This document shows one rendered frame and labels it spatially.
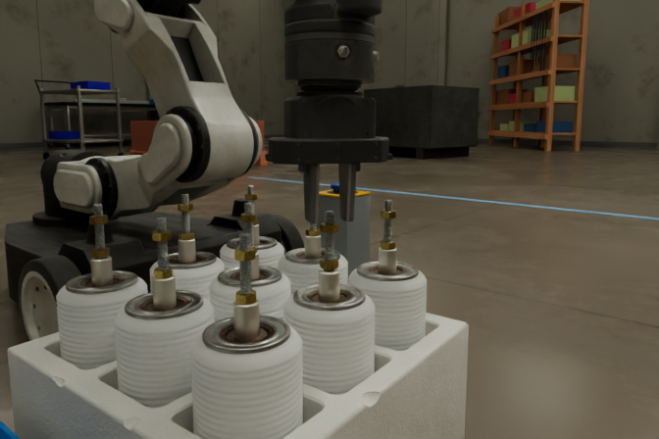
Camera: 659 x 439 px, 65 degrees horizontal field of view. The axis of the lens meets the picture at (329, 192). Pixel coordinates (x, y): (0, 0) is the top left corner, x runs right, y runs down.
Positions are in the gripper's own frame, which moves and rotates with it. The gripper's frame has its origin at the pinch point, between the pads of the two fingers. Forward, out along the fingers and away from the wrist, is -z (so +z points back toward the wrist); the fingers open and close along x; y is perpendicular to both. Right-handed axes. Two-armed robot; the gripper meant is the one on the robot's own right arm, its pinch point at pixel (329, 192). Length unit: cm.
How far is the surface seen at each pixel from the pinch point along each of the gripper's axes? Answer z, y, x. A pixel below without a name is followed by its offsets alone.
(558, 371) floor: -36, -20, -48
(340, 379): -17.9, 4.8, 0.3
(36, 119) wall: 7, -891, 225
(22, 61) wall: 97, -883, 237
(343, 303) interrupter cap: -10.9, 2.7, -0.7
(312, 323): -12.2, 3.8, 2.9
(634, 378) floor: -36, -14, -59
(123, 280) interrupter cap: -11.0, -11.8, 21.2
